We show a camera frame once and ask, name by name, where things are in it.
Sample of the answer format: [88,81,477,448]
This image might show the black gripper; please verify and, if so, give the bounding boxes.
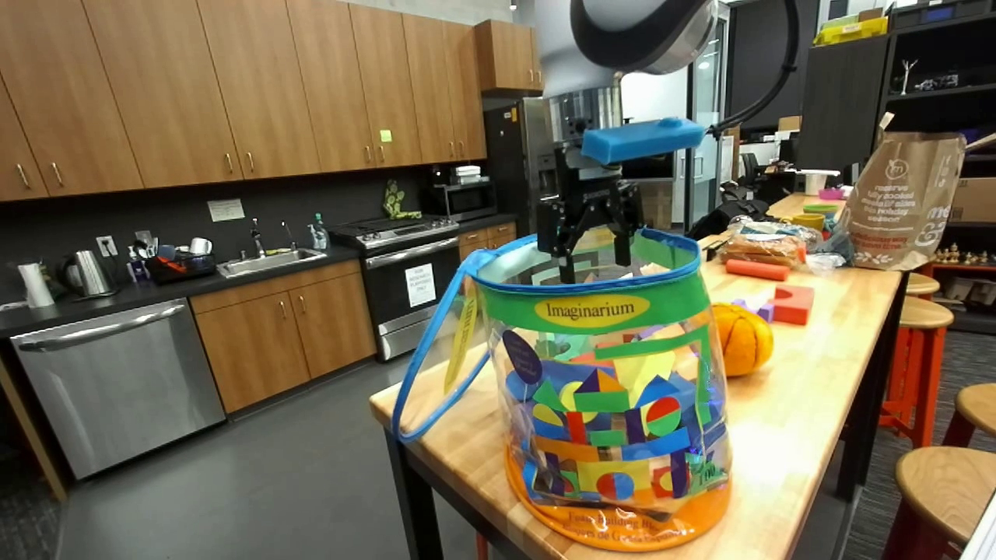
[531,143,643,287]

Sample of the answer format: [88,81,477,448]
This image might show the clear toy bag green band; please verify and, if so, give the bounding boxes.
[389,226,734,553]

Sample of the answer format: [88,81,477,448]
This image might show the red arch foam block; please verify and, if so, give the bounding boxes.
[768,284,819,328]

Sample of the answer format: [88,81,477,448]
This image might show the black refrigerator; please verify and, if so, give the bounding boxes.
[479,90,564,238]

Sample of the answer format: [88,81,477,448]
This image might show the black microwave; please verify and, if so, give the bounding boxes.
[426,174,500,220]

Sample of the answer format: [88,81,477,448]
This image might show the red foam cylinder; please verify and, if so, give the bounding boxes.
[721,255,794,287]

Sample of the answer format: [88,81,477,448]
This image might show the bagged bread loaf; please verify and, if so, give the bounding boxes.
[720,210,816,271]

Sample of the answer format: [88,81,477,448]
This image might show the orange plush basketball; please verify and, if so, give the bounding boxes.
[709,298,777,378]

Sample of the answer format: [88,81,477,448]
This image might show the stainless steel oven range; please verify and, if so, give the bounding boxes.
[354,215,466,364]

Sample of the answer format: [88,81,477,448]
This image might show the wooden cabinet above fridge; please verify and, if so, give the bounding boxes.
[472,14,544,95]

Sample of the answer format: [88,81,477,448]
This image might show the green plant figure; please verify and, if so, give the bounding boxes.
[380,178,414,224]

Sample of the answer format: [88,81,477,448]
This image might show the white bowl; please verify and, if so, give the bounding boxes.
[801,248,848,277]

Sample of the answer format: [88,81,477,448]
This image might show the soap bottle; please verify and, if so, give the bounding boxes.
[306,209,333,252]

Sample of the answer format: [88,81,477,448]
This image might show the steel kitchen sink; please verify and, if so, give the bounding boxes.
[210,215,333,284]

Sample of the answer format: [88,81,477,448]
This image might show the wooden base cabinets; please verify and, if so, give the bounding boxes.
[187,255,380,415]

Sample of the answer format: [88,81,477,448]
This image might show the yellow box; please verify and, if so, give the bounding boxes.
[811,6,892,49]

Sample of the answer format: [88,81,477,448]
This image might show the wooden stool orange legs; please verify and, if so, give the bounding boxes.
[876,296,959,451]

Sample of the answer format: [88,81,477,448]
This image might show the black shelving unit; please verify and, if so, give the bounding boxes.
[794,0,996,336]

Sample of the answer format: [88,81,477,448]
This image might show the dish rack with dishes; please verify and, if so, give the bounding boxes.
[125,226,221,287]

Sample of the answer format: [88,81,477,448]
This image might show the wooden stool red legs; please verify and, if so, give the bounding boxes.
[880,440,996,560]

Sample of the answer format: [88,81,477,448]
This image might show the stainless steel dishwasher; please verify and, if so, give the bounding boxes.
[6,296,229,483]

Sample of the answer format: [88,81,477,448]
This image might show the steel electric kettle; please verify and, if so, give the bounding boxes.
[62,245,113,298]

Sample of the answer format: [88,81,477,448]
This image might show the white paper towel roll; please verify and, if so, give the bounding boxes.
[12,259,58,312]

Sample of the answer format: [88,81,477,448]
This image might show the blue wrist camera cover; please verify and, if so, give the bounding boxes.
[579,116,709,168]

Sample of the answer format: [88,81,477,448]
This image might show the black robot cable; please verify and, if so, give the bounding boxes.
[709,0,805,137]

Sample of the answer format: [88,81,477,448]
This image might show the white wall sign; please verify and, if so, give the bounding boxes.
[201,197,250,226]

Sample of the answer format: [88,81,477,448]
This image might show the wooden wall cabinets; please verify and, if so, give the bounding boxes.
[0,0,492,205]

